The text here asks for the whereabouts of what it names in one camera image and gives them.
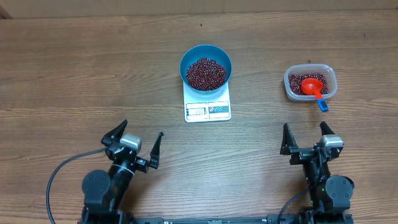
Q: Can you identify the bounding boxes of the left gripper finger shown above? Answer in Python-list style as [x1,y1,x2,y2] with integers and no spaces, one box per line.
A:
[149,132,164,169]
[101,119,127,146]

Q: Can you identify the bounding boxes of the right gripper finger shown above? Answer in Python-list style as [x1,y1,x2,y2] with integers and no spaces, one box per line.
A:
[280,123,298,156]
[320,121,335,136]

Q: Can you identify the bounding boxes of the red scoop with blue handle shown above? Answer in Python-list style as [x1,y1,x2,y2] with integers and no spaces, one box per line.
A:
[301,78,329,113]

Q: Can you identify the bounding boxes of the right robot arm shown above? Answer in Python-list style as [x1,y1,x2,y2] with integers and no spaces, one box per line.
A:
[277,121,354,224]

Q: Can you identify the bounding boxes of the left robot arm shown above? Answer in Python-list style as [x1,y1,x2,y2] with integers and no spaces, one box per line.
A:
[81,120,164,224]

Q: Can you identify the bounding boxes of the white digital kitchen scale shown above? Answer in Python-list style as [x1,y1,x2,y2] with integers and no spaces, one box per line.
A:
[183,83,231,123]

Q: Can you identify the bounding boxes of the red beans in bowl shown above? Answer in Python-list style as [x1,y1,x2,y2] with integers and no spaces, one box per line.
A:
[185,57,226,91]

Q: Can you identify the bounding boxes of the blue metal bowl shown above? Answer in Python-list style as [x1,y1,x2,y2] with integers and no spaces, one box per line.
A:
[179,44,233,95]

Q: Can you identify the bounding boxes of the red beans in container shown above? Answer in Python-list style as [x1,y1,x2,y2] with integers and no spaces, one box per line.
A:
[288,73,329,95]

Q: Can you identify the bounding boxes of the clear plastic container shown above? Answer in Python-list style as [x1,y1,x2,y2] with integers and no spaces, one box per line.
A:
[284,63,338,101]

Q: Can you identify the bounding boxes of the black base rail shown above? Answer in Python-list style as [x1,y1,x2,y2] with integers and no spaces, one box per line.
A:
[78,214,354,224]

